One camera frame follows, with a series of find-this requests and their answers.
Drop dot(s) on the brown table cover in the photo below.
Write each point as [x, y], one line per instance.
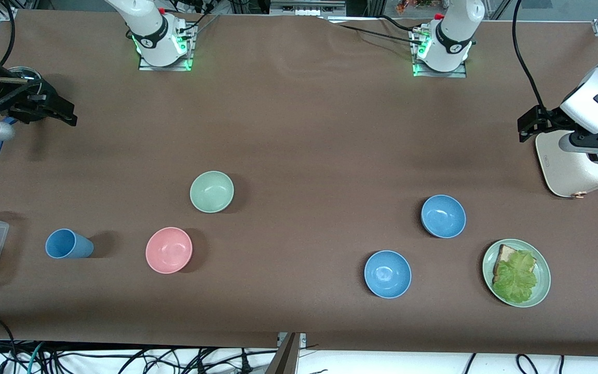
[299, 249]

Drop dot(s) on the metal table bracket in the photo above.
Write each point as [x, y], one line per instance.
[303, 338]

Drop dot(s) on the dark table leg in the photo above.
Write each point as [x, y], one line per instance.
[286, 358]

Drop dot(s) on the cream white toaster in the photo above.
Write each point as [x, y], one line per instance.
[569, 171]

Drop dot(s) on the grey metal box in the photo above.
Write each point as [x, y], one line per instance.
[304, 9]

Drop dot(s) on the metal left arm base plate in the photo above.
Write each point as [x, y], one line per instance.
[439, 74]

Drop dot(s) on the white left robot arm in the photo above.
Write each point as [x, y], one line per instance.
[454, 31]

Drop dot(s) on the light green plate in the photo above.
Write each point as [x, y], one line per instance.
[543, 270]

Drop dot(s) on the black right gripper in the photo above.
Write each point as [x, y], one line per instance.
[21, 102]

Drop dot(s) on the bread slice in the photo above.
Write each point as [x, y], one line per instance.
[505, 253]

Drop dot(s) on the glass lid with blue knob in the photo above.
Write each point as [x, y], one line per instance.
[24, 72]

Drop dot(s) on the pink bowl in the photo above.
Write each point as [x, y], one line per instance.
[168, 250]

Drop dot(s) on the green lettuce leaf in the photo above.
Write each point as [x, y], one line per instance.
[517, 278]

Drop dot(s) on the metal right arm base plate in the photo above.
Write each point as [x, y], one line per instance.
[164, 68]

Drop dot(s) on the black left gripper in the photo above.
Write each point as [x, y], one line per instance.
[546, 118]

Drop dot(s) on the blue plastic cup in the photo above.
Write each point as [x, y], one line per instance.
[68, 244]

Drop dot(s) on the light green bowl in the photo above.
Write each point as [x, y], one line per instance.
[212, 192]

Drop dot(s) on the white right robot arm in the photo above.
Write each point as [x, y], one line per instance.
[148, 31]

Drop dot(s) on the blue bowl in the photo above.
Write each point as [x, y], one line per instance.
[443, 216]
[388, 274]

